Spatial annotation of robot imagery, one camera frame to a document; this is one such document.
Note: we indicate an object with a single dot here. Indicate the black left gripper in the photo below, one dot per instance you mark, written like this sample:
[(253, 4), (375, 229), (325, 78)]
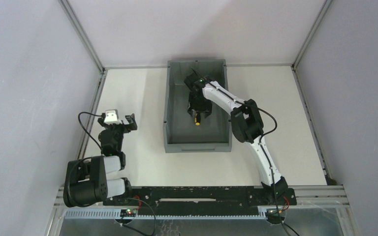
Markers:
[(120, 126)]

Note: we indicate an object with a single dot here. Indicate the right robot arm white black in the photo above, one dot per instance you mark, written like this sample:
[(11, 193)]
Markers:
[(246, 125)]

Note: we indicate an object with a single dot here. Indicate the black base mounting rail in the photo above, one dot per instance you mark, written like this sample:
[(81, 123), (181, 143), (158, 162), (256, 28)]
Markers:
[(200, 201)]

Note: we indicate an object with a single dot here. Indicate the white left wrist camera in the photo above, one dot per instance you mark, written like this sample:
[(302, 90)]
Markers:
[(111, 117)]

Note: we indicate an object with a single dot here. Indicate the right controller board with wires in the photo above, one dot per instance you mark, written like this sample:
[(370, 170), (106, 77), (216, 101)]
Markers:
[(274, 217)]

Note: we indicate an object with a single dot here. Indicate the aluminium frame post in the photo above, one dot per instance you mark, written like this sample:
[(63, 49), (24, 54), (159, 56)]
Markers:
[(80, 31), (314, 28)]

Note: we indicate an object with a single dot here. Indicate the left aluminium frame post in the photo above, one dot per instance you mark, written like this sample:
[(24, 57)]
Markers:
[(80, 31)]

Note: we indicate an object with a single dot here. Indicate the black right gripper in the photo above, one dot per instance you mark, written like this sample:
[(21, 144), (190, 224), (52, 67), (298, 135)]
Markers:
[(199, 106)]

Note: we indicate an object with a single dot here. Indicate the black yellow handled screwdriver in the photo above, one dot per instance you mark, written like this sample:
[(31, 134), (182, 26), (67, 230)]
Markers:
[(197, 118)]

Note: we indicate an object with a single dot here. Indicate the grey plastic storage bin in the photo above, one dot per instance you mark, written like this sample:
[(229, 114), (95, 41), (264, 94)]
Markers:
[(192, 123)]

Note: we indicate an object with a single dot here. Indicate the left controller board with leds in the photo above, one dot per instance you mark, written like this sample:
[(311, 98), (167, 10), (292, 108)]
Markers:
[(129, 212)]

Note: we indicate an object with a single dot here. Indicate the right aluminium frame post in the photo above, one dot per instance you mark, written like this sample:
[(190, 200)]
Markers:
[(314, 28)]

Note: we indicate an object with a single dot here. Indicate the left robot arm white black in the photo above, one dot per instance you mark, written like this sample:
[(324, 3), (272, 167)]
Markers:
[(86, 181)]

